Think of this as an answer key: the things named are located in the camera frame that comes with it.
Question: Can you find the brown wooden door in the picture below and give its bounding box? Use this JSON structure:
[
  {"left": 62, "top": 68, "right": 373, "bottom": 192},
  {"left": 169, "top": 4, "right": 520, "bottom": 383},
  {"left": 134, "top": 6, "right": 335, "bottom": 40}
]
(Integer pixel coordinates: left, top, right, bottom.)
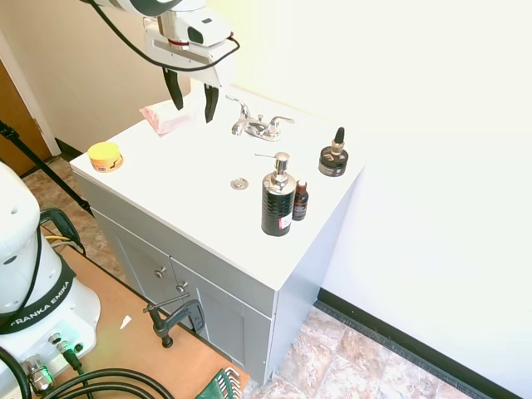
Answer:
[{"left": 0, "top": 57, "right": 53, "bottom": 178}]

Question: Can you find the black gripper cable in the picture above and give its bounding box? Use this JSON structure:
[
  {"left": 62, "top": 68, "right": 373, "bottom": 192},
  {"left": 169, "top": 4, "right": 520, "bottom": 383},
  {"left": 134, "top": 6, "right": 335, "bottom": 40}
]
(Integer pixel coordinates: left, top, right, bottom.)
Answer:
[{"left": 85, "top": 0, "right": 242, "bottom": 72}]

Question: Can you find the black round jar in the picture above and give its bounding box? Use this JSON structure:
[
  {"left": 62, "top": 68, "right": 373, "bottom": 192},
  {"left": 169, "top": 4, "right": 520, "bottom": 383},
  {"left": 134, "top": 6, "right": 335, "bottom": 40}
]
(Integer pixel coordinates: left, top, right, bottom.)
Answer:
[{"left": 318, "top": 145, "right": 349, "bottom": 177}]

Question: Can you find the black soap dispenser chrome pump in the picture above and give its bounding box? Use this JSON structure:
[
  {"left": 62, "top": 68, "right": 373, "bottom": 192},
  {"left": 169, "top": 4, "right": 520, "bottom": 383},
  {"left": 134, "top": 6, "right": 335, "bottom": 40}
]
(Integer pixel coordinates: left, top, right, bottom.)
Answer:
[{"left": 254, "top": 151, "right": 297, "bottom": 237}]

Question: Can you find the grey vanity cabinet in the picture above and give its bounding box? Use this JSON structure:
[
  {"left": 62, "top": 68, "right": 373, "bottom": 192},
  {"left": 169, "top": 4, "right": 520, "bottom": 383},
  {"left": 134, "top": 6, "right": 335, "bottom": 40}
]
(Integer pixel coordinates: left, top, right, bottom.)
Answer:
[{"left": 69, "top": 165, "right": 367, "bottom": 386}]

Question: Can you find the black tipped dropper bottle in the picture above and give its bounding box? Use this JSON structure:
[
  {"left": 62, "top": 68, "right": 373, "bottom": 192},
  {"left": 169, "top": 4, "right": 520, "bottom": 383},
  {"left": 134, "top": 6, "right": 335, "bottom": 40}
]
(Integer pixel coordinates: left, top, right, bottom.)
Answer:
[{"left": 330, "top": 126, "right": 347, "bottom": 157}]

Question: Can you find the brown wooden base board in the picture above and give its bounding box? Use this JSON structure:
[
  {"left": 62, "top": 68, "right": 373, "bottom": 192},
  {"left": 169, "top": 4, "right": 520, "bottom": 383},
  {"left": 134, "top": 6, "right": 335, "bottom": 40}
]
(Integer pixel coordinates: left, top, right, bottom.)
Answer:
[{"left": 41, "top": 224, "right": 252, "bottom": 399}]

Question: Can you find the yellow round tin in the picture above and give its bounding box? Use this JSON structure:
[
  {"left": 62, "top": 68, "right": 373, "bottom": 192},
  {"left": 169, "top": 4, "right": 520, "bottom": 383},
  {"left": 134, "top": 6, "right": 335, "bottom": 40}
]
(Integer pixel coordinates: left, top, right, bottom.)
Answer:
[{"left": 87, "top": 141, "right": 126, "bottom": 174}]

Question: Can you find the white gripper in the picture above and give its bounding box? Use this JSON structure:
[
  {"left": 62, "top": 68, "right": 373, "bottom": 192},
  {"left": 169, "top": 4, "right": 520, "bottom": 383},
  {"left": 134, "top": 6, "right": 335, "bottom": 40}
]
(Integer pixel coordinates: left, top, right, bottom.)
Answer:
[{"left": 143, "top": 17, "right": 223, "bottom": 124}]

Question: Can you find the small dark brown bottle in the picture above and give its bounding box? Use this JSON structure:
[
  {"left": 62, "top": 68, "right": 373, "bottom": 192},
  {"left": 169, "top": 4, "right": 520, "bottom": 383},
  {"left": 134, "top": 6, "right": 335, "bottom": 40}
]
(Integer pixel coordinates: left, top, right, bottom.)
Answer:
[{"left": 291, "top": 180, "right": 310, "bottom": 223}]

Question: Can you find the white sink countertop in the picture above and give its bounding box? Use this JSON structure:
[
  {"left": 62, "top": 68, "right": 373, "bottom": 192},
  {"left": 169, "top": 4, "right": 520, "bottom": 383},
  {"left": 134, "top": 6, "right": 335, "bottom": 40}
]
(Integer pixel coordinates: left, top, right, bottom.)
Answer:
[{"left": 69, "top": 84, "right": 367, "bottom": 293}]

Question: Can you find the green hex key set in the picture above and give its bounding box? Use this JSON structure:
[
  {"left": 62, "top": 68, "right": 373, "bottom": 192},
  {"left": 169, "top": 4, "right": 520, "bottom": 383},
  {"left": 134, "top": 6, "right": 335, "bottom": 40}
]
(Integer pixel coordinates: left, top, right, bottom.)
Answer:
[{"left": 195, "top": 367, "right": 242, "bottom": 399}]

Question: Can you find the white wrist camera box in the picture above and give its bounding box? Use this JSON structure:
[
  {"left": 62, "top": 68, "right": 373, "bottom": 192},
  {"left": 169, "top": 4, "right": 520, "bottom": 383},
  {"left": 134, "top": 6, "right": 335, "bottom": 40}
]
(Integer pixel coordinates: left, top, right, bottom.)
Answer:
[{"left": 172, "top": 9, "right": 235, "bottom": 48}]

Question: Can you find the black metal C-clamp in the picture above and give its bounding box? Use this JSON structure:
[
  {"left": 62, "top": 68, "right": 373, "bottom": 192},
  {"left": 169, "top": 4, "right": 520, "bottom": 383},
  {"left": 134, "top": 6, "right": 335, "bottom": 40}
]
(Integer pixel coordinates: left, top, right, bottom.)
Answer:
[{"left": 142, "top": 292, "right": 206, "bottom": 349}]

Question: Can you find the black thick cable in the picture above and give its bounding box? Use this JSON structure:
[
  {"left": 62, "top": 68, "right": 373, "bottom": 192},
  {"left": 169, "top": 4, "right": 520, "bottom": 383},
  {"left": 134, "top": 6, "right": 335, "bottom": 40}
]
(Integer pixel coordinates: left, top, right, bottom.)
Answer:
[{"left": 0, "top": 347, "right": 178, "bottom": 399}]

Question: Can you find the black tripod leg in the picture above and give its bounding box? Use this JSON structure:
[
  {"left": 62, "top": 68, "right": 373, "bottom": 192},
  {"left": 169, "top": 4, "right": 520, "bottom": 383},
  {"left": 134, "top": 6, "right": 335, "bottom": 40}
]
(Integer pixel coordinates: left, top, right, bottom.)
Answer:
[{"left": 0, "top": 120, "right": 96, "bottom": 218}]

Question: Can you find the pink wrapped packet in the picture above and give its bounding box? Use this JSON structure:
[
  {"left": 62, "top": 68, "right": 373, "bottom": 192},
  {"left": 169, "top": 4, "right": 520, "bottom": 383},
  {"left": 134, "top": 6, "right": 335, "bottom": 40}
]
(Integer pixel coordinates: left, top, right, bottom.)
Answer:
[{"left": 139, "top": 99, "right": 196, "bottom": 139}]

